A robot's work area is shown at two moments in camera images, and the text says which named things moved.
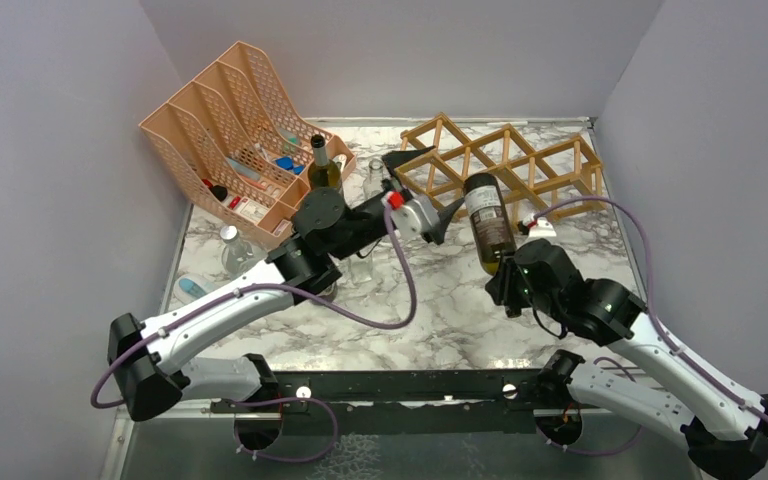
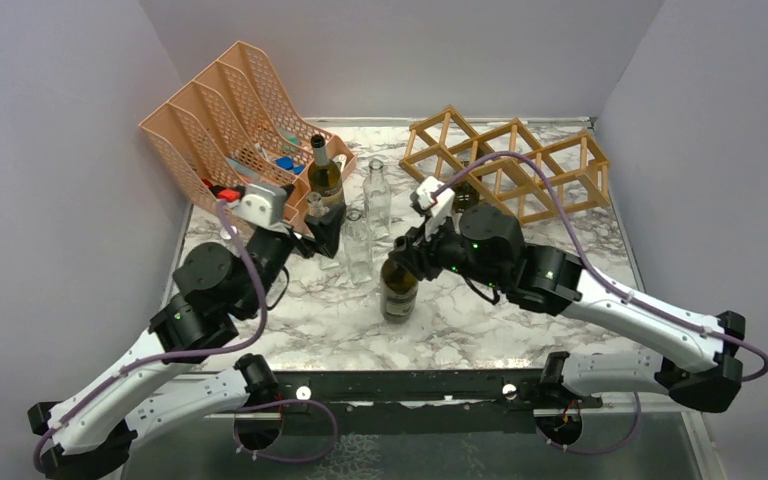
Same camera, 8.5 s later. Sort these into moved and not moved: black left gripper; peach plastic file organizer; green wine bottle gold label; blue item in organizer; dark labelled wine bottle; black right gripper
Moved: dark labelled wine bottle; black right gripper; black left gripper
Not moved: blue item in organizer; peach plastic file organizer; green wine bottle gold label
